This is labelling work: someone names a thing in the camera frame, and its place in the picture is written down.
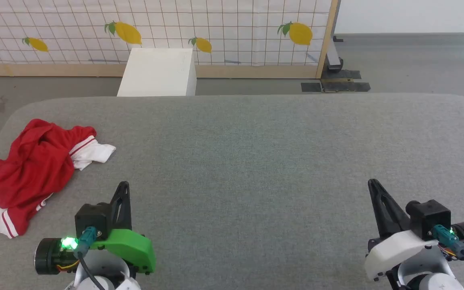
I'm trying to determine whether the lemon print grid panel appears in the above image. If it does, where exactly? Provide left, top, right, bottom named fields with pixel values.
left=0, top=0, right=333, bottom=67
left=0, top=0, right=340, bottom=79

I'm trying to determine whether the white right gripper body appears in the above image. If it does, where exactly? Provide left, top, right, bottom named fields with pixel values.
left=364, top=222, right=464, bottom=282

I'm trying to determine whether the red and white garment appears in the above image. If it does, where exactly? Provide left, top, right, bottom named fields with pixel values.
left=0, top=118, right=116, bottom=240

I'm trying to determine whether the white box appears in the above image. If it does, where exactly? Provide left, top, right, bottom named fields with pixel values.
left=117, top=48, right=197, bottom=97

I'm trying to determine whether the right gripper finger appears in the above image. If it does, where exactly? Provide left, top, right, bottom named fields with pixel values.
left=368, top=179, right=412, bottom=239

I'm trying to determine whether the black floor tape patch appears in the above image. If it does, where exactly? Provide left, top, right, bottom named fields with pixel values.
left=301, top=70, right=371, bottom=93

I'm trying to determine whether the teal plug black cable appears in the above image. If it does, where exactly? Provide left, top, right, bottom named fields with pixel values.
left=432, top=225, right=464, bottom=283
left=73, top=226, right=106, bottom=290

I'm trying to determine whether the right teal plug black cable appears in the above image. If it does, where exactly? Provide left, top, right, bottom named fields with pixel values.
left=432, top=225, right=464, bottom=283

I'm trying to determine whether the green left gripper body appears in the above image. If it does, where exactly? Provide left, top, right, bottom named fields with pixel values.
left=34, top=228, right=157, bottom=276

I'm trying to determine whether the left teal plug black cable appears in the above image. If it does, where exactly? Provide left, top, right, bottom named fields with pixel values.
left=73, top=226, right=106, bottom=290

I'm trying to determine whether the grey metal partition foot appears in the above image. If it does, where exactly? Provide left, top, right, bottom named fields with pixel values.
left=323, top=35, right=344, bottom=74

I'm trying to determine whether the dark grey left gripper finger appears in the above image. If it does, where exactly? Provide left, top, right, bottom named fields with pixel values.
left=109, top=181, right=133, bottom=236

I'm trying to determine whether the grey fabric sofa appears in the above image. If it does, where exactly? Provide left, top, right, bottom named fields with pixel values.
left=0, top=93, right=464, bottom=290

